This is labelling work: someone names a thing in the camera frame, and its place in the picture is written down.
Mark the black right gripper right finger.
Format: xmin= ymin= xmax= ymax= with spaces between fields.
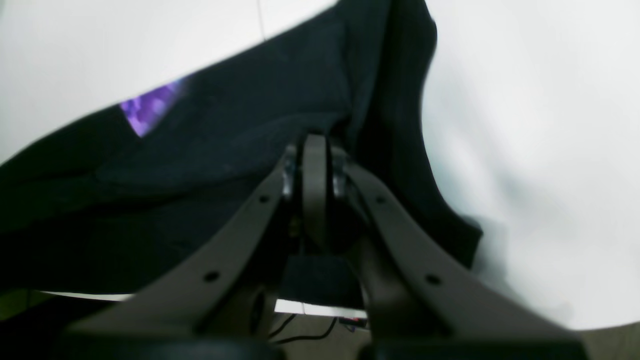
xmin=315 ymin=136 xmax=588 ymax=360

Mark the black T-shirt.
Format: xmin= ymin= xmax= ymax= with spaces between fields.
xmin=0 ymin=0 xmax=482 ymax=294

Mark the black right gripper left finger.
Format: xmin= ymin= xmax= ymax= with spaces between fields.
xmin=55 ymin=142 xmax=316 ymax=360

